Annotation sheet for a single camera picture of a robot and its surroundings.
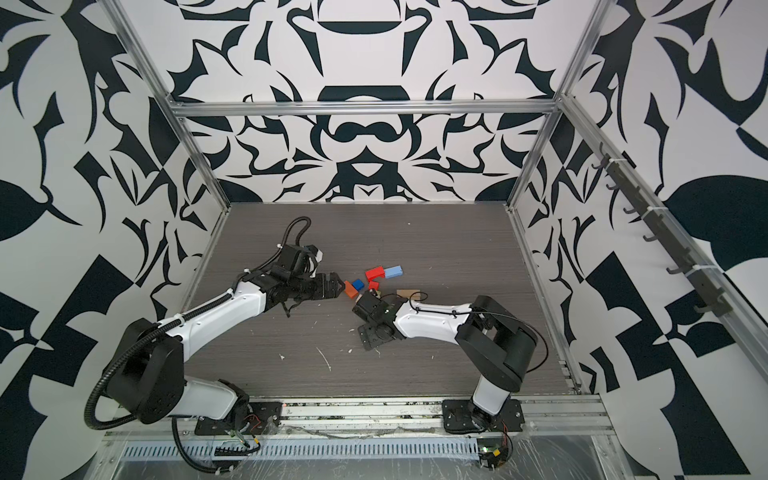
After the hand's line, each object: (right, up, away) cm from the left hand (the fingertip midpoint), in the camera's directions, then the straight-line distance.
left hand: (334, 282), depth 86 cm
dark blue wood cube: (+6, -2, +11) cm, 13 cm away
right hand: (+13, -15, +2) cm, 20 cm away
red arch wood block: (+11, +1, +12) cm, 17 cm away
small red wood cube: (+11, -3, +10) cm, 15 cm away
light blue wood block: (+17, +1, +14) cm, 22 cm away
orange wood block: (+3, -4, +10) cm, 11 cm away
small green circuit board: (+40, -37, -14) cm, 56 cm away
